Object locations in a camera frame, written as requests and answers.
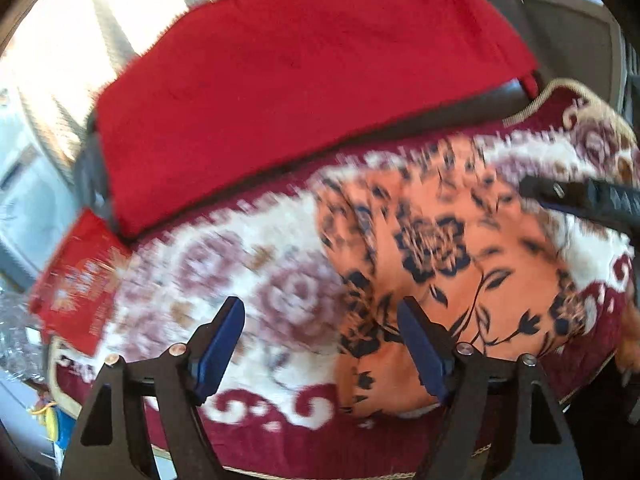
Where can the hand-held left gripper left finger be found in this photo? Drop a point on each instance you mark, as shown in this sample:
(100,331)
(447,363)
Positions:
(220,345)

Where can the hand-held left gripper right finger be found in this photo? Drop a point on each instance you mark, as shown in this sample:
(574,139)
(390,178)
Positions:
(424,355)

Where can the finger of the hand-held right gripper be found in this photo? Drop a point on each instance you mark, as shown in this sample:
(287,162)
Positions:
(555,191)

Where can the orange floral garment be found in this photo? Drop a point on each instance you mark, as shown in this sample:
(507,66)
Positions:
(440,260)

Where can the red white floral sofa cover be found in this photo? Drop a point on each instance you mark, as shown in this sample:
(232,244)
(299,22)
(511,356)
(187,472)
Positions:
(240,280)

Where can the red patterned cushion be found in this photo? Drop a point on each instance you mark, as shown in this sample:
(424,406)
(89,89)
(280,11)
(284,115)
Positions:
(77,285)

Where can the grey sofa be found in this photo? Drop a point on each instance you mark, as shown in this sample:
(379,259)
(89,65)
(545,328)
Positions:
(565,15)

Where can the colourful toy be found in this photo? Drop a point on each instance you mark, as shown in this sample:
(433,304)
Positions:
(47,412)

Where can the clear plastic wrap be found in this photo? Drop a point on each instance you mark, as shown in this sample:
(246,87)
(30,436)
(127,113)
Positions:
(17,330)

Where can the plain red blanket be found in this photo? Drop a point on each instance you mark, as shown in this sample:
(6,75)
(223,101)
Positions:
(300,70)

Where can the beige curtain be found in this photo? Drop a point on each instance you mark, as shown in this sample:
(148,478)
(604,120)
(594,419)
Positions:
(75,25)

